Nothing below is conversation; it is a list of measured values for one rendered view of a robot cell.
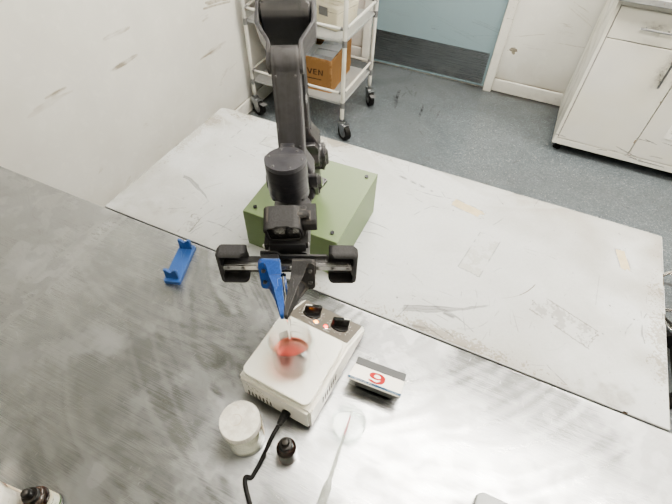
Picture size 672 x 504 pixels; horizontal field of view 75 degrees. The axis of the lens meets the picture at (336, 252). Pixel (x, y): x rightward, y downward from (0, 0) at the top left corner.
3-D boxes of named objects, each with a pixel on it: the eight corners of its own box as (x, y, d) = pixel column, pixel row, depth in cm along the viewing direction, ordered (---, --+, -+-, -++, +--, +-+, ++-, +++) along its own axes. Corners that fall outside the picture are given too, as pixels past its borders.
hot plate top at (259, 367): (282, 314, 74) (282, 312, 73) (345, 345, 71) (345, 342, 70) (240, 372, 67) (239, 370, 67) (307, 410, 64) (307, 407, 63)
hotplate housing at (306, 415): (304, 306, 85) (303, 281, 79) (364, 334, 81) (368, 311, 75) (235, 404, 72) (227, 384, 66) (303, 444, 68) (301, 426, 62)
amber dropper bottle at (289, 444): (299, 463, 66) (296, 449, 61) (279, 467, 66) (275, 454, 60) (296, 443, 68) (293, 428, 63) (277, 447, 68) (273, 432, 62)
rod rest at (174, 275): (181, 246, 94) (177, 235, 91) (196, 248, 94) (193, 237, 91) (164, 283, 88) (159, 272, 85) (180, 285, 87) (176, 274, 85)
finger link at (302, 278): (289, 286, 60) (286, 258, 56) (315, 286, 60) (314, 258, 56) (285, 330, 56) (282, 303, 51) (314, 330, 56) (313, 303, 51)
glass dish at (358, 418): (328, 440, 69) (328, 435, 67) (334, 406, 72) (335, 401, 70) (362, 447, 68) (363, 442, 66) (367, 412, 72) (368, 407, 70)
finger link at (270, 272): (262, 286, 60) (257, 258, 56) (288, 286, 60) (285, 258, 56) (256, 330, 55) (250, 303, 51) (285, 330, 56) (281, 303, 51)
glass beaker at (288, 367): (264, 373, 67) (258, 346, 60) (283, 339, 71) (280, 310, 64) (305, 391, 65) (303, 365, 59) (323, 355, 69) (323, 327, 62)
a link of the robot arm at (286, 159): (274, 185, 73) (264, 122, 64) (323, 185, 72) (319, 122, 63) (267, 235, 65) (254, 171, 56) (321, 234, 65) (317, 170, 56)
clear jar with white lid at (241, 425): (243, 467, 66) (235, 451, 60) (219, 438, 68) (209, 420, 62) (273, 438, 69) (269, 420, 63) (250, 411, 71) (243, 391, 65)
